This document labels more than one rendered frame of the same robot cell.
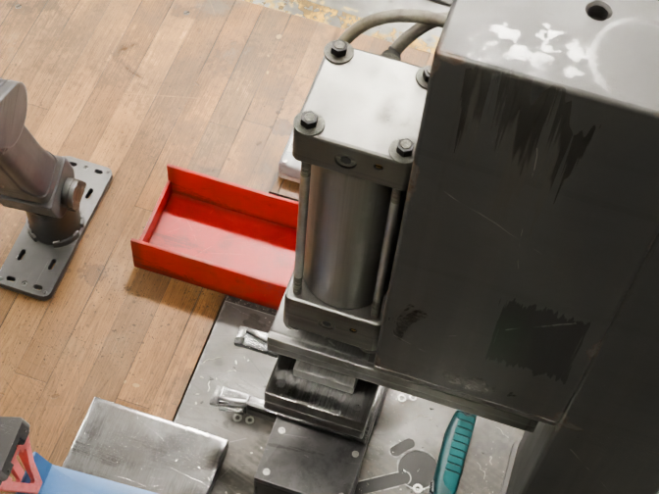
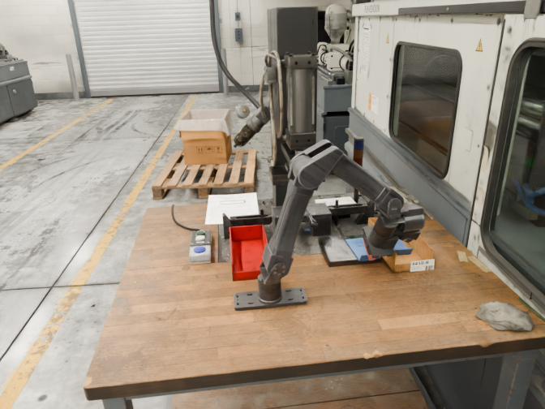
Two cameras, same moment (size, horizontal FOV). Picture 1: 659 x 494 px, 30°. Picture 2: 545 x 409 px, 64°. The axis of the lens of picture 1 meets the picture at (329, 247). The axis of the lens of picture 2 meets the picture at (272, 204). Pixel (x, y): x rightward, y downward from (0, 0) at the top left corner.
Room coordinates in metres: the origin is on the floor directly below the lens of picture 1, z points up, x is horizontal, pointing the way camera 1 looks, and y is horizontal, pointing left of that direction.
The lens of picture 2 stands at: (1.11, 1.29, 1.62)
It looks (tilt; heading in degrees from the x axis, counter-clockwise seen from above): 23 degrees down; 251
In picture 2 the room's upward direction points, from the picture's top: 2 degrees counter-clockwise
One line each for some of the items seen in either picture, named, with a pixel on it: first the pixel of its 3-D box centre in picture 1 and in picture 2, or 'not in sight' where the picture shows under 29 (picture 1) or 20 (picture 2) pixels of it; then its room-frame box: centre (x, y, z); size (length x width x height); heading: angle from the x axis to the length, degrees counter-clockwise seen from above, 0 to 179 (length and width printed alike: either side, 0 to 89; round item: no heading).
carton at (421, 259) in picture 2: not in sight; (398, 243); (0.32, 0.24, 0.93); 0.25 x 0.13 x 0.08; 78
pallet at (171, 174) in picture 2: not in sight; (210, 171); (0.29, -3.25, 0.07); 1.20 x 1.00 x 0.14; 71
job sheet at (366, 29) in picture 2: not in sight; (365, 49); (-0.46, -1.36, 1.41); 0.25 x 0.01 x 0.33; 74
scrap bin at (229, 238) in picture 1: (246, 243); (249, 250); (0.79, 0.10, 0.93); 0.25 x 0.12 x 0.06; 78
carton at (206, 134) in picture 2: not in sight; (208, 135); (0.23, -3.55, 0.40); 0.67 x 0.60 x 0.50; 70
